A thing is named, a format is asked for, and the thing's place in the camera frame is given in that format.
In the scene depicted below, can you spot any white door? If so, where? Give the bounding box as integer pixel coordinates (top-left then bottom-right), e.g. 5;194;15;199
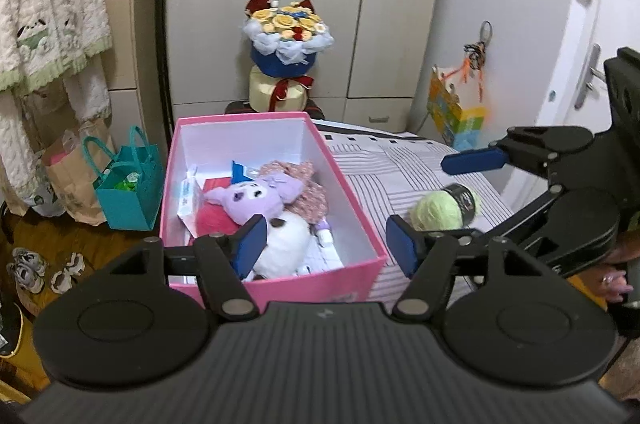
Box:
500;0;640;215

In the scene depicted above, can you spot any beige cabinet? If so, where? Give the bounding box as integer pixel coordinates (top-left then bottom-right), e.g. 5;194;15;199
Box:
92;0;174;166

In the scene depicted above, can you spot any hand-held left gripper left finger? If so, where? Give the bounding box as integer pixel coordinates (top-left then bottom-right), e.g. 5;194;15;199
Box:
107;214;268;321

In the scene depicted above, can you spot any pink cardboard box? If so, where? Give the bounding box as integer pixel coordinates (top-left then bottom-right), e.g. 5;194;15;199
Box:
160;112;389;311

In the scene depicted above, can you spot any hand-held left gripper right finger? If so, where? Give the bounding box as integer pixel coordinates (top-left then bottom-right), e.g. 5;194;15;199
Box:
386;214;551;322

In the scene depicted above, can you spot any brown paper bag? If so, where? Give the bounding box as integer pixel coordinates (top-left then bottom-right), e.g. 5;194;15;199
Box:
41;119;109;226

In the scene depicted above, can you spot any teal tote bag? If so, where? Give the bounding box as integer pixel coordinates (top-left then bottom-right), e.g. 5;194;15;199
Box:
81;126;164;232

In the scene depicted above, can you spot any panda plush toy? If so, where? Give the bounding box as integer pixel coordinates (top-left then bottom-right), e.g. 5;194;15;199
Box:
251;211;327;281

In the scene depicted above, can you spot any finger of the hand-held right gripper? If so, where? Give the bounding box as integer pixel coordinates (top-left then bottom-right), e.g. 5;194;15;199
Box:
470;185;568;250
441;125;607;186

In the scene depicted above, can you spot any pair of sandals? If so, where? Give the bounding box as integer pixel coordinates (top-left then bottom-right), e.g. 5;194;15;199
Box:
6;247;49;295

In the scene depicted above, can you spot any pink yarn ball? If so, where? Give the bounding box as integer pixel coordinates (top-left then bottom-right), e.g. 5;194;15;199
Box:
194;203;247;238

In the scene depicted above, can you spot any flower bouquet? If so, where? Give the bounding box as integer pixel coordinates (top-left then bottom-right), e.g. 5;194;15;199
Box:
242;0;335;112

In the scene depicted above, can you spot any colourful gift bag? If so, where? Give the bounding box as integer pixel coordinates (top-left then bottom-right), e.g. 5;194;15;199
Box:
426;65;487;151

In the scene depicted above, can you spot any black suitcase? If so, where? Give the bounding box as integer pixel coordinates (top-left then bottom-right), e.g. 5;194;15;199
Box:
225;100;327;122

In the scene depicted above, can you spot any person's right hand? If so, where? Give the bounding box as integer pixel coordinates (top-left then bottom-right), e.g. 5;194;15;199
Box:
602;236;640;305

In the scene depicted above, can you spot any purple plush toy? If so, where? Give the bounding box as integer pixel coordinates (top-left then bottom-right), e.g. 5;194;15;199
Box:
204;174;305;226

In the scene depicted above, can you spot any white fleece robe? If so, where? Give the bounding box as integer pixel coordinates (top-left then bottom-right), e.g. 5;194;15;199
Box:
0;0;114;216

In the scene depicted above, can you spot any metal door handle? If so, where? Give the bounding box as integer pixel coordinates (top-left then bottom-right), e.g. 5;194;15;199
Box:
574;43;604;110

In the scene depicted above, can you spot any key bundle on hook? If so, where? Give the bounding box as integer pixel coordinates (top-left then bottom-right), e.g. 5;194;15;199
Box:
463;21;494;71

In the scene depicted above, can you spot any floral pink cloth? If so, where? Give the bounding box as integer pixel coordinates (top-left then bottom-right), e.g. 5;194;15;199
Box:
260;160;330;226

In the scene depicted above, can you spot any blue wipes packet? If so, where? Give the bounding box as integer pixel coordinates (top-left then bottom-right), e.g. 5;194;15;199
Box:
229;159;259;188

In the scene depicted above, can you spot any green yarn ball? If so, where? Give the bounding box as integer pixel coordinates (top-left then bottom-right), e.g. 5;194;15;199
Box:
410;184;482;231

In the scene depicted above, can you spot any grey white sneaker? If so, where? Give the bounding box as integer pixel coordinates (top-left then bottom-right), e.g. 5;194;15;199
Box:
50;252;87;293

